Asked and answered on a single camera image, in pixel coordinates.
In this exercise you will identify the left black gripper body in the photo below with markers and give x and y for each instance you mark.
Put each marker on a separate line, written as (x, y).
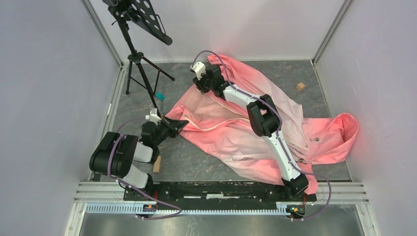
(164, 131)

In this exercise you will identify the white slotted cable duct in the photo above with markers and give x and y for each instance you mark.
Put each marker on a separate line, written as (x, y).
(147, 209)

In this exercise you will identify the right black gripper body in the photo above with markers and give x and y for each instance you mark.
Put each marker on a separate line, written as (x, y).
(203, 85)

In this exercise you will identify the small wooden cube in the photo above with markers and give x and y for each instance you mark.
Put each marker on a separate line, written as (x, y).
(300, 86)

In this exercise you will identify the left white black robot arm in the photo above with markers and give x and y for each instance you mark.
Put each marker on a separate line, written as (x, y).
(115, 154)

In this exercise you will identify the black perforated music stand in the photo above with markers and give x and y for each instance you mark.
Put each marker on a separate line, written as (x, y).
(141, 13)

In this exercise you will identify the pink zip jacket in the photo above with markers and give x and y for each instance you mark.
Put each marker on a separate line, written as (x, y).
(222, 128)

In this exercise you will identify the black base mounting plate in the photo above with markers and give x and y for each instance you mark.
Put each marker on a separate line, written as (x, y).
(221, 195)

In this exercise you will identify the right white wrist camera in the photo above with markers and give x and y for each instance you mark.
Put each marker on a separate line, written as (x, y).
(199, 69)

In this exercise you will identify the long wooden block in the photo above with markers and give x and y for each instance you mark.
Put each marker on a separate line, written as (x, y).
(157, 165)

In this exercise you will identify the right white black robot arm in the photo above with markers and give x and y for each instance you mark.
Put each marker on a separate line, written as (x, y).
(264, 119)

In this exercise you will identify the small teal block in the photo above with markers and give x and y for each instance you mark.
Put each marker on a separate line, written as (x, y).
(160, 96)

